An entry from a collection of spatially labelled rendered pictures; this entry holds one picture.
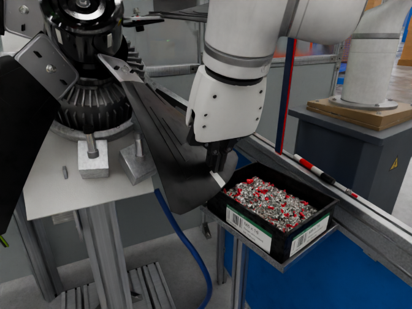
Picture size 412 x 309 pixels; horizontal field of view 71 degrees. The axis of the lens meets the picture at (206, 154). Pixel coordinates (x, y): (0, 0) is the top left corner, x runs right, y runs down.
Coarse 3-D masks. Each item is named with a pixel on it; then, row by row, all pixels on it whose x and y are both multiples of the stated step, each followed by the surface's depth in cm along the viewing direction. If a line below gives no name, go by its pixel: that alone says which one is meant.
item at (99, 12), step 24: (48, 0) 41; (72, 0) 43; (96, 0) 44; (120, 0) 45; (48, 24) 42; (72, 24) 42; (96, 24) 43; (120, 24) 45; (72, 48) 44; (96, 48) 45; (120, 48) 54; (96, 72) 52
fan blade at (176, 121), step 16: (128, 96) 43; (144, 96) 46; (160, 96) 53; (144, 112) 44; (160, 112) 47; (176, 112) 53; (144, 128) 42; (160, 128) 44; (176, 128) 47; (160, 144) 42; (176, 144) 44; (160, 160) 41; (176, 160) 43; (192, 160) 45; (160, 176) 40; (176, 176) 41; (192, 176) 43; (208, 176) 46; (224, 176) 49; (176, 192) 40; (192, 192) 42; (208, 192) 44; (176, 208) 39; (192, 208) 41
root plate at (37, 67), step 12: (36, 36) 42; (24, 48) 41; (36, 48) 43; (48, 48) 44; (24, 60) 42; (36, 60) 43; (48, 60) 45; (60, 60) 46; (36, 72) 43; (60, 72) 47; (72, 72) 48; (48, 84) 45; (60, 84) 47; (72, 84) 49; (60, 96) 47
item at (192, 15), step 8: (192, 8) 63; (200, 8) 62; (144, 16) 57; (152, 16) 54; (160, 16) 51; (168, 16) 50; (176, 16) 51; (184, 16) 52; (192, 16) 53; (200, 16) 53
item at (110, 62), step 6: (102, 54) 46; (102, 60) 45; (108, 60) 46; (114, 60) 49; (120, 60) 51; (108, 66) 45; (114, 66) 47; (120, 66) 49; (114, 72) 45; (120, 72) 47; (120, 78) 45; (126, 78) 47; (132, 78) 50; (138, 78) 52
